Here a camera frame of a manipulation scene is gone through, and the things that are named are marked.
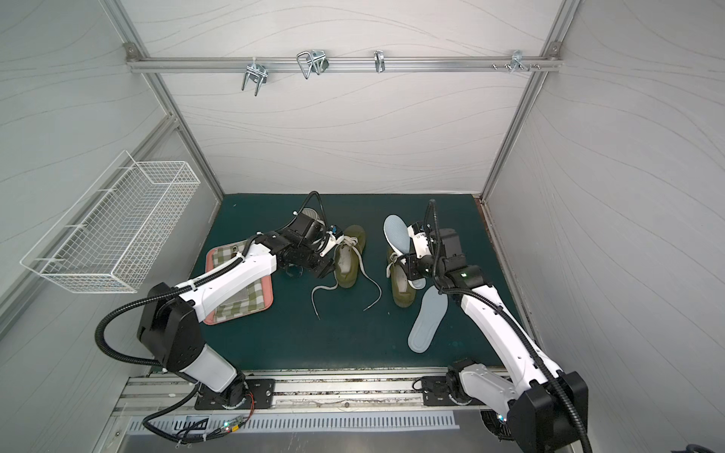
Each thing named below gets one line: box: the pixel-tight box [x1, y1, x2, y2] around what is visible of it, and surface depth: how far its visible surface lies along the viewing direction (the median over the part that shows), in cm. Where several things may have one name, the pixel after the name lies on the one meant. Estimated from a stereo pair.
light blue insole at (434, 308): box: [406, 285, 449, 354], surface depth 87 cm
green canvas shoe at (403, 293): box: [386, 247, 417, 309], surface depth 92 cm
